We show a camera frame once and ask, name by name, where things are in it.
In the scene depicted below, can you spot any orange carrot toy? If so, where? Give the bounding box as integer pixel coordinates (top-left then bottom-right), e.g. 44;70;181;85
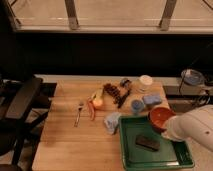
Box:
87;99;95;121

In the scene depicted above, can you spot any black handled utensil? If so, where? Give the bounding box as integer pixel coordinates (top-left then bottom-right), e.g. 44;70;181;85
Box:
117;90;131;108

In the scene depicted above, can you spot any dark grape bunch toy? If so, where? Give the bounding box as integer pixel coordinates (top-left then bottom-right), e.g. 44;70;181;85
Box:
104;83;121;104

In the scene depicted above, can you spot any small grey blue object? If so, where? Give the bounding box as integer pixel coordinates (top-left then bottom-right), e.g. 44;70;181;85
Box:
120;78;131;88

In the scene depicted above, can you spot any green plastic tray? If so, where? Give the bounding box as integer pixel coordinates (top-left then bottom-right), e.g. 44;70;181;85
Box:
119;116;194;171

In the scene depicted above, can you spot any blue sponge block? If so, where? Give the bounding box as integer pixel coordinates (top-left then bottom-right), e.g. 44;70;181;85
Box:
143;94;162;106

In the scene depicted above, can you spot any dark rectangular sponge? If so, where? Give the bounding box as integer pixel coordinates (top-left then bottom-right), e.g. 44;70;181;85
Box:
135;134;160;151

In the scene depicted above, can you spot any metal fork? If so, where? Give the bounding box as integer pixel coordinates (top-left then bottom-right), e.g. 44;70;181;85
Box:
74;101;84;127

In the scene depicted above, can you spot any light blue cloth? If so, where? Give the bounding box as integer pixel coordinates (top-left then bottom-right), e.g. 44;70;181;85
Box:
104;112;121;135

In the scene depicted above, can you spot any yellow banana toy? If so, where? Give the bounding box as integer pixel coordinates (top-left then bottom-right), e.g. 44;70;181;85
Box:
91;88;103;101

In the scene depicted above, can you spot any white round container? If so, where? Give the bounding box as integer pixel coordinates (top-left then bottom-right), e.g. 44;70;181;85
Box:
139;75;153;92

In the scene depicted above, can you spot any black chair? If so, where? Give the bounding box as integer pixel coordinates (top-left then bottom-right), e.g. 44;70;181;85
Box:
0;77;51;165

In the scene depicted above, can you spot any blue plate on stand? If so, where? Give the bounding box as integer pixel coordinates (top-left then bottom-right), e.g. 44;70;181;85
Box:
181;69;205;86

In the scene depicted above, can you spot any red bowl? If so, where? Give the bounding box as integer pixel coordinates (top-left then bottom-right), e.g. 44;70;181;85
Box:
148;107;175;134

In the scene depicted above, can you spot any small blue cup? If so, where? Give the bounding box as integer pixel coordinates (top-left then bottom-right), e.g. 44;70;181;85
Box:
131;100;145;115

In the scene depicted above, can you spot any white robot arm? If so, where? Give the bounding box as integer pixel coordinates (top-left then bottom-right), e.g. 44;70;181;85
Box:
162;105;213;152

